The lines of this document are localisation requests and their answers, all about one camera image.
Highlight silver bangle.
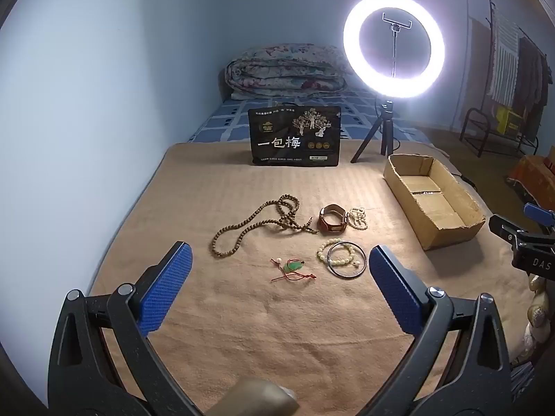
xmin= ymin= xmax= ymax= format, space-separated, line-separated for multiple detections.
xmin=326 ymin=241 xmax=368 ymax=278

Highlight brown leather watch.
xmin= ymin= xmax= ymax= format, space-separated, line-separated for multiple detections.
xmin=318 ymin=203 xmax=351 ymax=235

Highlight person's left forearm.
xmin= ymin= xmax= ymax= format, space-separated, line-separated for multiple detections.
xmin=207 ymin=379 xmax=301 ymax=416

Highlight person's right forearm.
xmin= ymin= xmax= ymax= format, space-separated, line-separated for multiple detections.
xmin=522 ymin=275 xmax=549 ymax=358

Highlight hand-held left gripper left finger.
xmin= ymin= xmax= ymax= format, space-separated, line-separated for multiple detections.
xmin=47 ymin=241 xmax=204 ymax=416

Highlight striped hanging towel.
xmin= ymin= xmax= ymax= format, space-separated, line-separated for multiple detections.
xmin=488 ymin=9 xmax=521 ymax=105

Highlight black metal shoe rack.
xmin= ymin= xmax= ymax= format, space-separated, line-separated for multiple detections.
xmin=460 ymin=108 xmax=540 ymax=159

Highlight yellow box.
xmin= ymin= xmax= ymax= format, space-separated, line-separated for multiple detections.
xmin=496 ymin=106 xmax=527 ymax=135

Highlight blue patterned bedsheet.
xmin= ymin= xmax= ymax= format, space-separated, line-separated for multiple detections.
xmin=186 ymin=89 xmax=428 ymax=144

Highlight dark hanging clothes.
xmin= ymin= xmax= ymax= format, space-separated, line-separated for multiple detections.
xmin=514 ymin=37 xmax=550 ymax=109

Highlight jade pendant with red cord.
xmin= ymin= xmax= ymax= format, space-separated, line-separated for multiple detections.
xmin=270 ymin=258 xmax=318 ymax=282

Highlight black snack bag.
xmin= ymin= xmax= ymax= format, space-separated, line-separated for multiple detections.
xmin=248 ymin=105 xmax=341 ymax=168

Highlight cream bead bracelet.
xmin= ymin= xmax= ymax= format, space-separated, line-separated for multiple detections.
xmin=316 ymin=238 xmax=365 ymax=268

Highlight black clothes rack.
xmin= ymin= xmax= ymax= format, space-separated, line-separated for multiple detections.
xmin=466 ymin=0 xmax=555 ymax=157

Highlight silver phone clamp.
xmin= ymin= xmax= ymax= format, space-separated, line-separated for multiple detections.
xmin=382 ymin=12 xmax=412 ymax=79

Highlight orange wooden box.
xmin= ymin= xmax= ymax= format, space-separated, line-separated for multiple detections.
xmin=507 ymin=154 xmax=555 ymax=196

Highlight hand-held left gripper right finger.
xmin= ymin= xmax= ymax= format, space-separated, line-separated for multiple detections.
xmin=363 ymin=245 xmax=516 ymax=416

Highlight black tripod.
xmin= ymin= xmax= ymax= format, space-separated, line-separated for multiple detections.
xmin=350 ymin=101 xmax=402 ymax=164

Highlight white ring light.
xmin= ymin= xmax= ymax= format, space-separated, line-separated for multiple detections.
xmin=342 ymin=0 xmax=446 ymax=94

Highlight cardboard box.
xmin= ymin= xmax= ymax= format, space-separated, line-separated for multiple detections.
xmin=383 ymin=153 xmax=486 ymax=251

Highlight dark patterned cloth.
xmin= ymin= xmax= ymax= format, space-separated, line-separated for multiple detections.
xmin=509 ymin=362 xmax=540 ymax=404

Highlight small pearl bracelet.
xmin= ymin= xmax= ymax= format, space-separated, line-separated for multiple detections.
xmin=347 ymin=207 xmax=370 ymax=230

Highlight folded floral quilt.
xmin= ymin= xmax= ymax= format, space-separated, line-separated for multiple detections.
xmin=224 ymin=43 xmax=351 ymax=101

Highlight wooden bead necklace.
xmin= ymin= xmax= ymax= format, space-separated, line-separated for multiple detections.
xmin=211 ymin=194 xmax=319 ymax=261

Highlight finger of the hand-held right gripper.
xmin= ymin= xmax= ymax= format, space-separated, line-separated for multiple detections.
xmin=523 ymin=202 xmax=555 ymax=227
xmin=488 ymin=214 xmax=527 ymax=248

